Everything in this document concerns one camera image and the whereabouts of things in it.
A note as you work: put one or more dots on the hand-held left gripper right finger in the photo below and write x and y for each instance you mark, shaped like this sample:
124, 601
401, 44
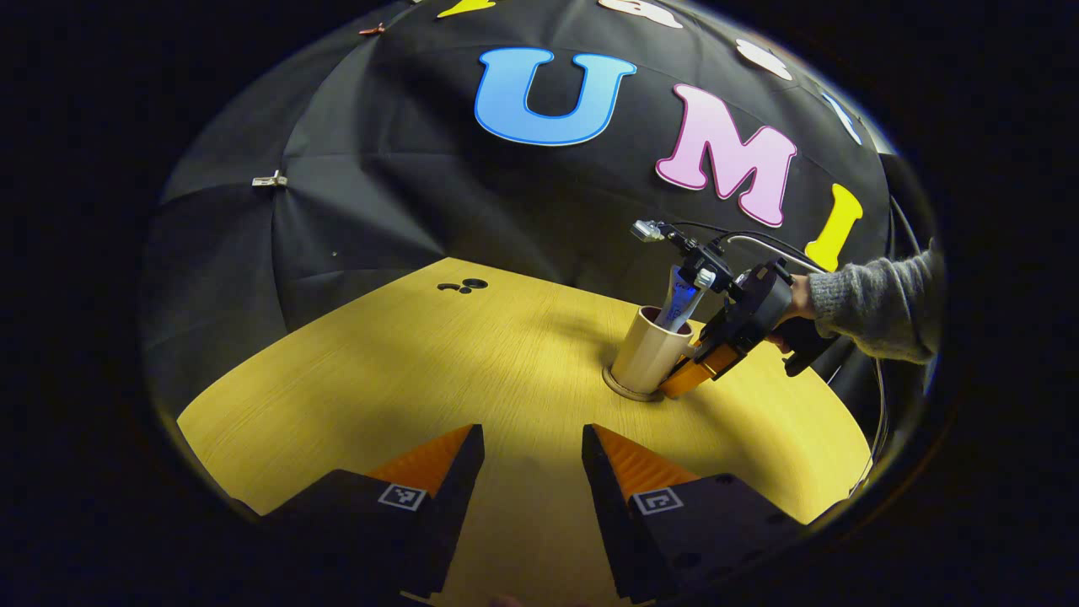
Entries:
611, 506

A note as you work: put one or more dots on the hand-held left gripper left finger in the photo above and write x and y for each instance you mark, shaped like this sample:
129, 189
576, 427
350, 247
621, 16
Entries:
459, 497

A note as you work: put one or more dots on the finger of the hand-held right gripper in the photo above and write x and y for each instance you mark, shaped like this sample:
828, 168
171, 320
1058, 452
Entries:
700, 367

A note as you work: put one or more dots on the beige cup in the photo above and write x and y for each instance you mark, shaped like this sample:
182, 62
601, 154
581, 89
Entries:
645, 354

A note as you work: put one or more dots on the white toothpaste tube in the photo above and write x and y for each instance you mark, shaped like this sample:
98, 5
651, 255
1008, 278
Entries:
679, 303

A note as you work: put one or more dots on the round brown coaster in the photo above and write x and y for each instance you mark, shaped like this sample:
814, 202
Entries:
620, 389

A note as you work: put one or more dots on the wooden desktop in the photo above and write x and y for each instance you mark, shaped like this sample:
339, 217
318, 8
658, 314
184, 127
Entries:
421, 362

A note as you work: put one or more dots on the black backdrop cloth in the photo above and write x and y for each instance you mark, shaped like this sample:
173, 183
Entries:
379, 169

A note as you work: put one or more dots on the silver binder clip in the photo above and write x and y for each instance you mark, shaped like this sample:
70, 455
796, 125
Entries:
270, 179

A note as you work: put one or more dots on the copper binder clip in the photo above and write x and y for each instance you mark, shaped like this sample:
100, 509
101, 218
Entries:
371, 29

